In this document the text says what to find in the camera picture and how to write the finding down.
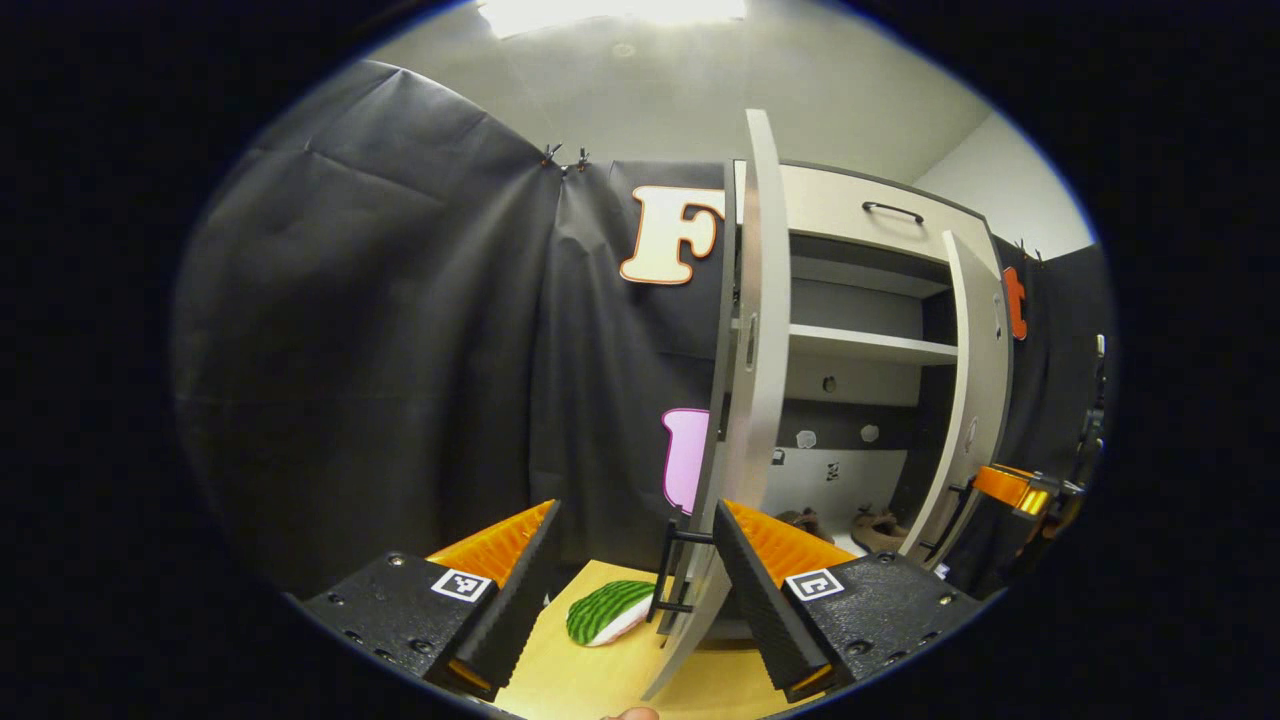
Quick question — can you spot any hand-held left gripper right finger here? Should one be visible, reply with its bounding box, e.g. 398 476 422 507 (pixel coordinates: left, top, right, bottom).
713 498 986 701

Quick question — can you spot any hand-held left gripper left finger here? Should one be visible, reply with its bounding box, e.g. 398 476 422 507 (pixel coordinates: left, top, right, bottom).
300 498 563 701

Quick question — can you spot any brown fuzzy shoe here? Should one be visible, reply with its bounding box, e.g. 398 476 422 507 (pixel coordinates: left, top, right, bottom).
775 508 836 546
850 510 911 553

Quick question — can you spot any white shoe cabinet door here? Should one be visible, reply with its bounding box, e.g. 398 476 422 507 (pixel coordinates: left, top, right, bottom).
640 108 793 701
900 230 1013 573

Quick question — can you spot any white and grey shoe cabinet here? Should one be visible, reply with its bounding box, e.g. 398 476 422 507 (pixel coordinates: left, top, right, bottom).
735 158 1006 561

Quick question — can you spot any watermelon slice plush toy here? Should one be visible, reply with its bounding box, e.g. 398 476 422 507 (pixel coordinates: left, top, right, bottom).
566 580 657 648

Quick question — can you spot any black backdrop cloth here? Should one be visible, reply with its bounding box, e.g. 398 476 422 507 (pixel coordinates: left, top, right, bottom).
172 60 1116 601

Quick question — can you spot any black door handle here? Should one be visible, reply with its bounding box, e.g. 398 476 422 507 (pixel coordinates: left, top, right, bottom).
918 483 976 561
648 520 717 621

